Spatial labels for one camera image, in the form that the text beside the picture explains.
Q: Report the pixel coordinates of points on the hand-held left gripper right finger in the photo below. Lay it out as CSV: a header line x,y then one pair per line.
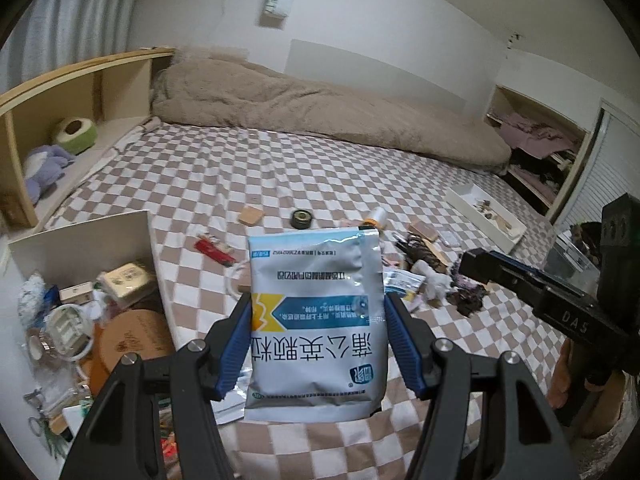
x,y
400,345

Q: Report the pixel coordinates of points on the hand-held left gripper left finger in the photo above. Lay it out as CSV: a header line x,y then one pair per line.
x,y
235,345

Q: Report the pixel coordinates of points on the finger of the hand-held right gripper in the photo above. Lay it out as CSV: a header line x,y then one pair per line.
x,y
485,267

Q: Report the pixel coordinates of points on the white cardboard box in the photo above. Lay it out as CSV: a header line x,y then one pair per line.
x,y
90,240

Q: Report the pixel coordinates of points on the white round container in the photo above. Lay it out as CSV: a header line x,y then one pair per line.
x,y
67,330

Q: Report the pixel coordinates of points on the person's right hand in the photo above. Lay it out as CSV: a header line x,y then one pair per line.
x,y
607,405

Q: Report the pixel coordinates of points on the purple crocheted piece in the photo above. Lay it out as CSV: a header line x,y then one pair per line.
x,y
467,295

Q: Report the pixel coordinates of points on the clear plastic case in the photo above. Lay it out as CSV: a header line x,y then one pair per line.
x,y
451,238

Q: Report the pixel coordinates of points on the oval wooden block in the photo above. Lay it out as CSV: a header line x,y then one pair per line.
x,y
440,256

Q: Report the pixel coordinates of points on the wooden plank pieces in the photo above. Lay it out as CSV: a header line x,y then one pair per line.
x,y
506,225

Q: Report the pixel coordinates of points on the clear plastic storage box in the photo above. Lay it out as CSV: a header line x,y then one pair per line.
x,y
570,260

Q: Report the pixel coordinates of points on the white cloth bundle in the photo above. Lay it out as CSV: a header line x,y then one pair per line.
x,y
432,280

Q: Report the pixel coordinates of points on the cluster of small wooden blocks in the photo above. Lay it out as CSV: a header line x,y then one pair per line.
x,y
484,208

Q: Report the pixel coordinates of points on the white rectangular tray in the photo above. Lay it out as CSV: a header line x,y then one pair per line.
x,y
465,200

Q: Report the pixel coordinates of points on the square brown wooden box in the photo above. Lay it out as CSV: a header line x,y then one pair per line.
x,y
424,231

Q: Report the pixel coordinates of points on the white louvered door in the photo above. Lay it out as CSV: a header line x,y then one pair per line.
x,y
605,170

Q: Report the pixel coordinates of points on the round brown box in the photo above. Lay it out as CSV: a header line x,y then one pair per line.
x,y
132,345

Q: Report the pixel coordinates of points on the dark clothes pile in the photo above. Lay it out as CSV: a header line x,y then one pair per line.
x,y
535,165

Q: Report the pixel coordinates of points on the plastic film roll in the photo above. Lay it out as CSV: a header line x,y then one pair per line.
x,y
376,217

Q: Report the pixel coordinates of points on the beige square box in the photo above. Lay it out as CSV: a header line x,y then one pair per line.
x,y
125,280

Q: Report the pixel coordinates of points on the flat wooden block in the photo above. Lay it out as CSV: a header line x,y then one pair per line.
x,y
251,216

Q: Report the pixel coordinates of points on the pink clothes pile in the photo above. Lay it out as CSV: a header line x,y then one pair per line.
x,y
530,132

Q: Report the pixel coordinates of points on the black tape roll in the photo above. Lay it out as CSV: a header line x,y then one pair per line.
x,y
302,218

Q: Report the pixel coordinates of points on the small wooden box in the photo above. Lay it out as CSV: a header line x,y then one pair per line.
x,y
77,294

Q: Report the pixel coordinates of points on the checkered bed sheet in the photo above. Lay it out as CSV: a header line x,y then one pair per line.
x,y
325,185

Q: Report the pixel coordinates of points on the clear tape roll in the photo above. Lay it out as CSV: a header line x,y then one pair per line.
x,y
37,347

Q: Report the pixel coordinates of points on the crumpled clear plastic bag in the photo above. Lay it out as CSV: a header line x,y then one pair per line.
x,y
35,287

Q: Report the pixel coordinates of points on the beige quilt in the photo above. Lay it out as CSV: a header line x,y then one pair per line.
x,y
325,110

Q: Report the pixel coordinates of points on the purple plush toy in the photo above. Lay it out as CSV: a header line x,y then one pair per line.
x,y
42,170

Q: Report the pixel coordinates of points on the wooden headboard shelf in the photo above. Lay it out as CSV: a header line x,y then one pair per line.
x,y
120,90

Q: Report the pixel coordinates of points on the grey curtain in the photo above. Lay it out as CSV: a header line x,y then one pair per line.
x,y
75,25

